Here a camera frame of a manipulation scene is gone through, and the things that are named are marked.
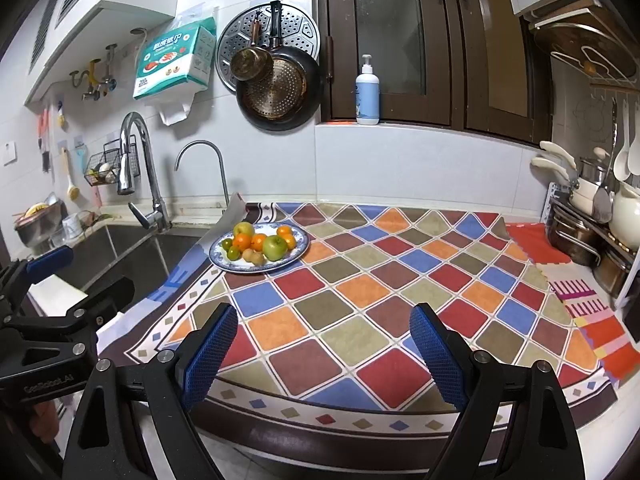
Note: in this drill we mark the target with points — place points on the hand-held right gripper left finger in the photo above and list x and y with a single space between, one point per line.
210 360

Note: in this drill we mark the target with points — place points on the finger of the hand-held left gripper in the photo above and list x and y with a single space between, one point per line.
100 305
50 262

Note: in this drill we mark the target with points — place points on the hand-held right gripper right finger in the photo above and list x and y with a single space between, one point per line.
440 360

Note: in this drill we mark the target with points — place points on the blue patterned white plate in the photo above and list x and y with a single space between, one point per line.
220 261

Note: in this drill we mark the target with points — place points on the dark green citrus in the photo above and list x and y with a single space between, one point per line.
233 253

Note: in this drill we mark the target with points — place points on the brown kiwi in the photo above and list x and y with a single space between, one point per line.
248 256

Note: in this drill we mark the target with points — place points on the small green citrus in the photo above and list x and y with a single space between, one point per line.
226 244

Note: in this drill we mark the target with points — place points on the large green apple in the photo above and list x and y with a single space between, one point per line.
274 248

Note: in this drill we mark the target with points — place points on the small orange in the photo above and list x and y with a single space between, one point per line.
290 243
284 230

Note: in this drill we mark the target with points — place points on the steel bowl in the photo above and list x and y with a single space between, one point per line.
40 225

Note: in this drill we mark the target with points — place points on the white cup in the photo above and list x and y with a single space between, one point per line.
72 227

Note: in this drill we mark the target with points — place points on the steel sink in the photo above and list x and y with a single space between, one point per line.
130 255

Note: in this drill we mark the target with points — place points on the yellow dish brush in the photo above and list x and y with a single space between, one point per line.
72 190

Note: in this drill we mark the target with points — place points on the colourful diamond pattern tablecloth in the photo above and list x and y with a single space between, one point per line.
350 305

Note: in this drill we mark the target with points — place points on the yellow green apple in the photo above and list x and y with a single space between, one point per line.
243 228

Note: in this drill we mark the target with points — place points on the chrome mixer faucet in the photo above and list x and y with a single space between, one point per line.
145 160

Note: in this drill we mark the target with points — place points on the orange patterned mat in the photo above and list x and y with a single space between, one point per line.
600 330

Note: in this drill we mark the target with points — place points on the large steel pot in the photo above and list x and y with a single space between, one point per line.
570 235
615 270

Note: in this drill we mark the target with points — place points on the metal pipe valves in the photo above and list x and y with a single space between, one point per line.
95 80

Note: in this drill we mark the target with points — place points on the thin curved steel faucet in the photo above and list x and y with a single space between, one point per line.
200 144

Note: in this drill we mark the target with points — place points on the white paper towel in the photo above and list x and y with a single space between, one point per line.
175 110

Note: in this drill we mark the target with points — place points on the steel ladle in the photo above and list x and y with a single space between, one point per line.
602 205

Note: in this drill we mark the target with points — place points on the green white tissue package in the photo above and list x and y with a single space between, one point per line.
170 60

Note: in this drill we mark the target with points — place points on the white kettle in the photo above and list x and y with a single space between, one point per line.
627 215

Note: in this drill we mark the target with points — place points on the steel pot with lid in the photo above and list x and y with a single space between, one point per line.
592 172

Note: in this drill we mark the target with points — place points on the white plastic spoon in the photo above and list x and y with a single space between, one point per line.
635 157
621 165

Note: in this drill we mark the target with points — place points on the white blue pump bottle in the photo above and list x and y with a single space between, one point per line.
367 100

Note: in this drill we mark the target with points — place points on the brass perforated strainer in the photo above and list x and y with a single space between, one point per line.
275 90

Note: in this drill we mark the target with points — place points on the small brass pot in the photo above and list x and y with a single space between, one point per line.
250 62

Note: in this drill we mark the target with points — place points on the black frying pan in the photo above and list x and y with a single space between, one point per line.
312 85

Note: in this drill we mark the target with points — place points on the perforated steel steamer plate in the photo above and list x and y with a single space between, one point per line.
300 25

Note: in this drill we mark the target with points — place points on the white wall socket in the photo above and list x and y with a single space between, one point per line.
10 152

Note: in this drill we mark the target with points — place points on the white vented wall cabinet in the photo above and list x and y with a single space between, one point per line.
75 5

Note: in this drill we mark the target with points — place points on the dark wooden window frame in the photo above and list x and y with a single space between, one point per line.
445 60

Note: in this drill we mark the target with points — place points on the metal wall rack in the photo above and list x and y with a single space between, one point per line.
575 40

